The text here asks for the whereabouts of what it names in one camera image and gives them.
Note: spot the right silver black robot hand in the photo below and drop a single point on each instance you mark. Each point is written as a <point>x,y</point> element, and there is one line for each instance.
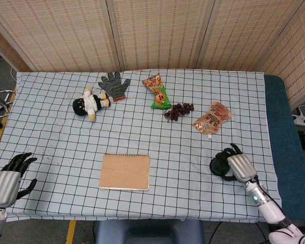
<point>241,166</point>

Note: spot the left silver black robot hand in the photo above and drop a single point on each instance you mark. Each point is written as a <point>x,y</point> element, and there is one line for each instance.
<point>3,186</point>

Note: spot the black dice tray base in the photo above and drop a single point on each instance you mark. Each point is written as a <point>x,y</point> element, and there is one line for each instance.
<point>217,166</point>

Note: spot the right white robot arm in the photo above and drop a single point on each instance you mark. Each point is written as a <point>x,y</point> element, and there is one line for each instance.
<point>269,211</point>

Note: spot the blue padded table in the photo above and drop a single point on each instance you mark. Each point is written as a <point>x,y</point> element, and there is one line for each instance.
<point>287,142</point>

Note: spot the orange spout pouch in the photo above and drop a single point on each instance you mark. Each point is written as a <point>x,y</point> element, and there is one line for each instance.
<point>211,119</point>

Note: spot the blue checkered tablecloth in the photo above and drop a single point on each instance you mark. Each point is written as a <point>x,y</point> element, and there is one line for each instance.
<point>66,142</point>

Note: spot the dark red grape bunch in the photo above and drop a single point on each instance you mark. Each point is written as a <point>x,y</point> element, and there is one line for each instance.
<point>179,110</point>

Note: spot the chrome office chair base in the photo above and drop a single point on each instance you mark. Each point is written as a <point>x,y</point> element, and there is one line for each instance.
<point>2,101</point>

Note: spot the green snack packet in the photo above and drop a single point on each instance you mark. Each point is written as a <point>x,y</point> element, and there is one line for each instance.
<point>161,100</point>

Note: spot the black and white plush doll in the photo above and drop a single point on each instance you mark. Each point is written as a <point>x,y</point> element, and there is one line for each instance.
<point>80,105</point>

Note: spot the brown cover spiral notebook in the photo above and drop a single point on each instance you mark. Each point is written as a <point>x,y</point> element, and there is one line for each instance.
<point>125,171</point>

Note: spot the woven bamboo screen panel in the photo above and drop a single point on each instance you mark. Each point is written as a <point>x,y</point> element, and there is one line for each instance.
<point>244,33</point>
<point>61,33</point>
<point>294,63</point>
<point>5,48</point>
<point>162,33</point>

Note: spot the orange snack packet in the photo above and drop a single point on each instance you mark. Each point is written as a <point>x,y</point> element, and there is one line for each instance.
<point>152,82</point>

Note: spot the grey knitted work glove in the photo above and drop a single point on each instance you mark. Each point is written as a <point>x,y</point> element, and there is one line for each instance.
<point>114,87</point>

